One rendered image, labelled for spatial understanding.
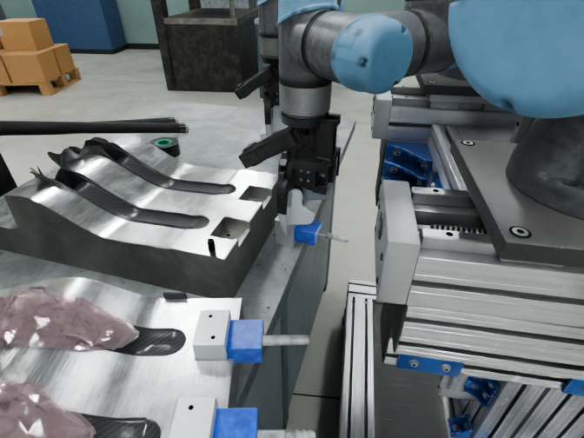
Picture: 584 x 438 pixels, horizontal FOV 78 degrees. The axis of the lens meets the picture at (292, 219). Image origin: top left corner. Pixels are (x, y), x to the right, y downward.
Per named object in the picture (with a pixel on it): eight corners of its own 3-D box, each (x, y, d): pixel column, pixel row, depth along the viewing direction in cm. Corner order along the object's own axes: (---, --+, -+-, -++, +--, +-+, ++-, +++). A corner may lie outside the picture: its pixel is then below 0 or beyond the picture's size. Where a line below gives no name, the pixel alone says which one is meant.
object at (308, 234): (350, 244, 67) (353, 220, 64) (342, 261, 63) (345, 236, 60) (285, 228, 71) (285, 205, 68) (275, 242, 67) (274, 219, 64)
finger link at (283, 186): (282, 217, 57) (288, 162, 55) (273, 215, 58) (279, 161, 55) (293, 210, 61) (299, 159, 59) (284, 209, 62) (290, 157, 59)
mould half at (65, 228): (282, 212, 75) (281, 153, 68) (230, 303, 55) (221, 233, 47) (85, 180, 87) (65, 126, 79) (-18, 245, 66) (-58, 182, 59)
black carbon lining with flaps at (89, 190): (242, 194, 68) (237, 148, 63) (201, 245, 55) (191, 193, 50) (89, 170, 76) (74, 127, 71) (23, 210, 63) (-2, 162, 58)
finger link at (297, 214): (307, 248, 59) (315, 194, 56) (274, 240, 60) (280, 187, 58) (313, 242, 61) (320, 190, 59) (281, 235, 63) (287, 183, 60)
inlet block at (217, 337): (307, 336, 47) (308, 308, 43) (309, 371, 42) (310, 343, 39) (206, 337, 46) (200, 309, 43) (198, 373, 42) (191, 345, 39)
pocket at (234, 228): (251, 239, 59) (250, 221, 57) (239, 259, 55) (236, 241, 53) (226, 234, 60) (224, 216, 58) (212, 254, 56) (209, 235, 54)
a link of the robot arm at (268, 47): (256, 38, 83) (262, 33, 89) (258, 59, 85) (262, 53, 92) (289, 38, 82) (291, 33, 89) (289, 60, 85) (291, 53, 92)
